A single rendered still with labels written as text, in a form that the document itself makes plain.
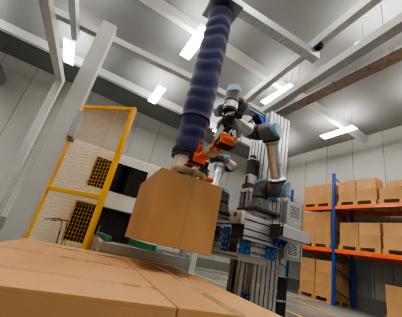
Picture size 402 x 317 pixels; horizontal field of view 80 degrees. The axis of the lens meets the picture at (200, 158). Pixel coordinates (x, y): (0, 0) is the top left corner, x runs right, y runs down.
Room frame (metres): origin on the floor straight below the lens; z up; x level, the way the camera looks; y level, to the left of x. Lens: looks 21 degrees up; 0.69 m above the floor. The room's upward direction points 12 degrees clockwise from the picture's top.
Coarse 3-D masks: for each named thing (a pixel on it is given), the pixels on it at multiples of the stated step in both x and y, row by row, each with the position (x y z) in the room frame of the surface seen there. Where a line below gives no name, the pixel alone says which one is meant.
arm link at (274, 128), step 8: (256, 128) 1.45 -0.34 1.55; (264, 128) 1.41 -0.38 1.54; (272, 128) 1.38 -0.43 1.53; (280, 128) 1.42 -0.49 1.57; (264, 136) 1.44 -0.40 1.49; (272, 136) 1.41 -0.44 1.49; (280, 136) 1.41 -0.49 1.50; (272, 144) 1.45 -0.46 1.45; (272, 152) 1.48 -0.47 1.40; (272, 160) 1.50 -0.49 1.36; (280, 160) 1.51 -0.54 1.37; (272, 168) 1.53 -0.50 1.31; (280, 168) 1.52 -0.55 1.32; (272, 176) 1.56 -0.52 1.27; (280, 176) 1.55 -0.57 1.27; (272, 184) 1.58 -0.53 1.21; (280, 184) 1.55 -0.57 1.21; (288, 184) 1.58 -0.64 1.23; (272, 192) 1.61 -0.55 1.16; (280, 192) 1.57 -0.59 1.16; (288, 192) 1.60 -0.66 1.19
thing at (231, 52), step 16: (144, 0) 4.12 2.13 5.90; (160, 0) 4.21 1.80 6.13; (176, 16) 4.41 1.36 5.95; (16, 32) 6.30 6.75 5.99; (192, 32) 4.73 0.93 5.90; (48, 48) 6.71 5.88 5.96; (80, 64) 7.15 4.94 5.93; (240, 64) 5.47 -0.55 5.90; (256, 64) 5.54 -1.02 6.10; (112, 80) 7.64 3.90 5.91; (144, 96) 8.26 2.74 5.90; (176, 112) 8.92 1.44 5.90; (320, 112) 6.83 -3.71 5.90
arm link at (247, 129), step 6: (216, 108) 1.23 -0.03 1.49; (222, 108) 1.21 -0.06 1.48; (216, 114) 1.26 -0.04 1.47; (240, 120) 1.33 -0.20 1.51; (240, 126) 1.38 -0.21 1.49; (246, 126) 1.40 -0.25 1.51; (252, 126) 1.44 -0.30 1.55; (246, 132) 1.45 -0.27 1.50; (252, 132) 1.46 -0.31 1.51; (252, 138) 1.51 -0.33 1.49
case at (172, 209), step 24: (144, 192) 1.58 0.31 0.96; (168, 192) 1.31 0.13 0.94; (192, 192) 1.35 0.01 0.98; (216, 192) 1.41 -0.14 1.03; (144, 216) 1.37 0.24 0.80; (168, 216) 1.32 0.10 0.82; (192, 216) 1.36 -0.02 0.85; (216, 216) 1.42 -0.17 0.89; (144, 240) 1.28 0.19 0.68; (168, 240) 1.33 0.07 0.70; (192, 240) 1.37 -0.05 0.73
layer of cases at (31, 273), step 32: (0, 256) 0.86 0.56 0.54; (32, 256) 1.00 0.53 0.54; (64, 256) 1.19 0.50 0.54; (96, 256) 1.47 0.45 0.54; (0, 288) 0.57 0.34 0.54; (32, 288) 0.59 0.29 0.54; (64, 288) 0.65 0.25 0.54; (96, 288) 0.72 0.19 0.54; (128, 288) 0.81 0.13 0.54; (160, 288) 0.92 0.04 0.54; (192, 288) 1.07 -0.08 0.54
